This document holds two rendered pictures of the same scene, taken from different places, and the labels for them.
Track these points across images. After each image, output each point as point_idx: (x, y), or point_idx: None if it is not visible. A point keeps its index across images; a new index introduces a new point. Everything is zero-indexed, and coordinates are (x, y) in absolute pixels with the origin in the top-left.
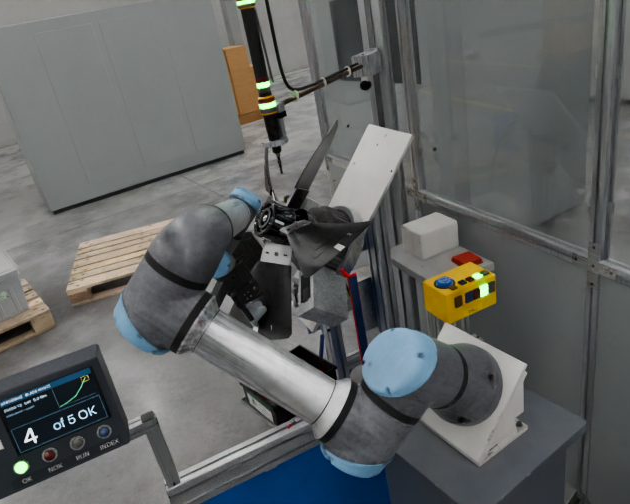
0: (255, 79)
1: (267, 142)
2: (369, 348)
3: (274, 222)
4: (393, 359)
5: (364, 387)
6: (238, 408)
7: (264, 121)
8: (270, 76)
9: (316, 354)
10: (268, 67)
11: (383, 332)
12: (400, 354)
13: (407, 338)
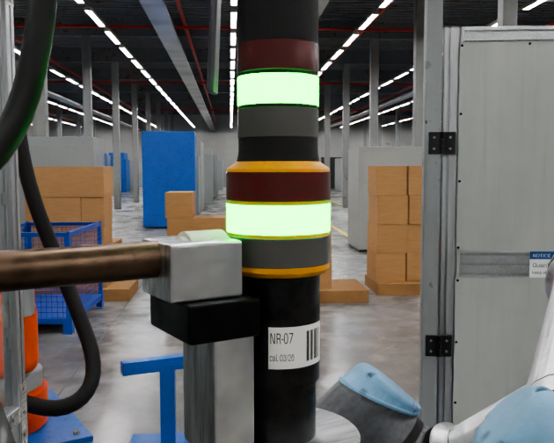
0: (318, 51)
1: (337, 423)
2: (402, 394)
3: None
4: (389, 380)
5: (420, 423)
6: None
7: (319, 311)
8: (215, 56)
9: None
10: (219, 0)
11: (382, 380)
12: (382, 374)
13: (368, 364)
